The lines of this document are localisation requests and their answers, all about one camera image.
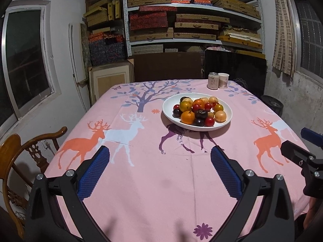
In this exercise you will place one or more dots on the stack of red patterned boxes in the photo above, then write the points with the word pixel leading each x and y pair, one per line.
pixel 149 19

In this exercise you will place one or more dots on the pile of yellow flat boxes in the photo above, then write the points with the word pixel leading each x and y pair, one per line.
pixel 239 37

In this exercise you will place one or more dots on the dark brown mangosteen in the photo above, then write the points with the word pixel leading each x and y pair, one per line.
pixel 201 113
pixel 185 98

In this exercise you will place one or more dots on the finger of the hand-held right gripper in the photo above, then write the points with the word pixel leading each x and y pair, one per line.
pixel 292 151
pixel 311 134

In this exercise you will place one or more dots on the white round plate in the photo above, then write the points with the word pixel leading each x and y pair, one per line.
pixel 168 105

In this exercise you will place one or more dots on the black round stool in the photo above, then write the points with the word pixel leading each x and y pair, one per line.
pixel 272 104

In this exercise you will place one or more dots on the pink deer print tablecloth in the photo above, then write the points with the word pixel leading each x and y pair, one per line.
pixel 151 181

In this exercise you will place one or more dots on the tan woven flat cases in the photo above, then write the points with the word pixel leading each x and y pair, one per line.
pixel 151 35

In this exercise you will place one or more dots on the yellow striped melon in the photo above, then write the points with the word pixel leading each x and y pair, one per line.
pixel 220 116

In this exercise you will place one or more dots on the person's right hand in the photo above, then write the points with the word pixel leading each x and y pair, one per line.
pixel 313 211

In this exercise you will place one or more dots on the tiny yellow round fruit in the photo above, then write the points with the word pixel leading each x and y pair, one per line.
pixel 211 115

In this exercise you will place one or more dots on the carved wooden chair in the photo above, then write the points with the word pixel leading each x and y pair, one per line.
pixel 10 148

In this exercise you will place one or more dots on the stack of blue patterned boxes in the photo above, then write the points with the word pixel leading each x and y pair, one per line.
pixel 106 50

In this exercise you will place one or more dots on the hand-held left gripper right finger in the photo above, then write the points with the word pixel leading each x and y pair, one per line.
pixel 225 174

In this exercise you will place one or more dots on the small yellow-orange tangerine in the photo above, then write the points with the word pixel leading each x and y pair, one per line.
pixel 185 105

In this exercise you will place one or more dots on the pile of yellow woven boxes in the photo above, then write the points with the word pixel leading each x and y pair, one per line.
pixel 101 15

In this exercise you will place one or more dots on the orange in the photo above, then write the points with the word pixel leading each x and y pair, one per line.
pixel 198 103
pixel 188 117
pixel 219 108

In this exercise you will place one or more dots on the beige drink can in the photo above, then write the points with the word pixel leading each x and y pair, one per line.
pixel 213 80

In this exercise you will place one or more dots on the stack of brown woven cases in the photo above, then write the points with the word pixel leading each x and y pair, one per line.
pixel 199 25

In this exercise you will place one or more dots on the white framed window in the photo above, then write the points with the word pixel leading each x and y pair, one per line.
pixel 25 58

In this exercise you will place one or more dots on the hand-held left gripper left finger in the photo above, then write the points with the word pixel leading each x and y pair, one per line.
pixel 94 171

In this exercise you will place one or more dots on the framed beige wooden panel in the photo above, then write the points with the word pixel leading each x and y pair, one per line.
pixel 111 80

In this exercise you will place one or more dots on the white paper cup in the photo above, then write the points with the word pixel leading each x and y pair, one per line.
pixel 223 80

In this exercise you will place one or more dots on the black panel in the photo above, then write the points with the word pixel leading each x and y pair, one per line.
pixel 237 65

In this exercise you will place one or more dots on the stack of yellow woven boxes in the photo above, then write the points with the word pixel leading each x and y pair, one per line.
pixel 234 5

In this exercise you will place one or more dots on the brown wooden board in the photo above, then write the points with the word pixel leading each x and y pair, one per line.
pixel 166 66

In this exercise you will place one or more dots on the hanging beige woven mat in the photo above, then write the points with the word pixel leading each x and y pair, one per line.
pixel 282 30

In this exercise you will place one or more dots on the metal mesh window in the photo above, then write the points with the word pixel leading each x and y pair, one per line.
pixel 310 35

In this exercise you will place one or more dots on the white metal shelf rack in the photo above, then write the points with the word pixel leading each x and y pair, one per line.
pixel 127 17

